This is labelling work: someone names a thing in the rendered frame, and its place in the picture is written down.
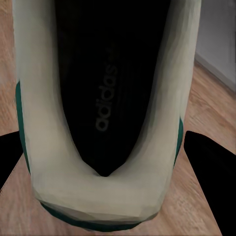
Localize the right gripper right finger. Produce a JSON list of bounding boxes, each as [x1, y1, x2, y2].
[[184, 131, 236, 236]]

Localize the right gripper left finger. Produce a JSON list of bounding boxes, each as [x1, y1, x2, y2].
[[0, 131, 24, 189]]

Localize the gym shoe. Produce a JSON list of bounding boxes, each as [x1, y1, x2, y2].
[[12, 0, 202, 232]]

